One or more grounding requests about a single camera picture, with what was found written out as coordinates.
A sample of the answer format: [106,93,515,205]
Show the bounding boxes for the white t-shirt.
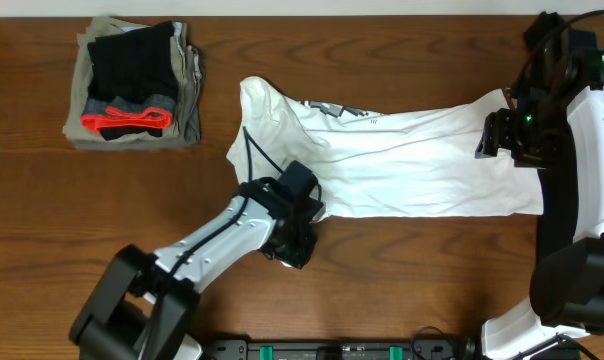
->
[227,77,543,218]

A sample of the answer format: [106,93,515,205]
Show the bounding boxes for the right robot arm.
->
[475,48,604,359]

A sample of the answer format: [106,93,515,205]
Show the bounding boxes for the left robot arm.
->
[69,177,323,359]

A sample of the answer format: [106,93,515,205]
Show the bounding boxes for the black t-shirt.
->
[524,10,604,68]

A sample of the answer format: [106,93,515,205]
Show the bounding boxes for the folded khaki garment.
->
[62,17,205,151]

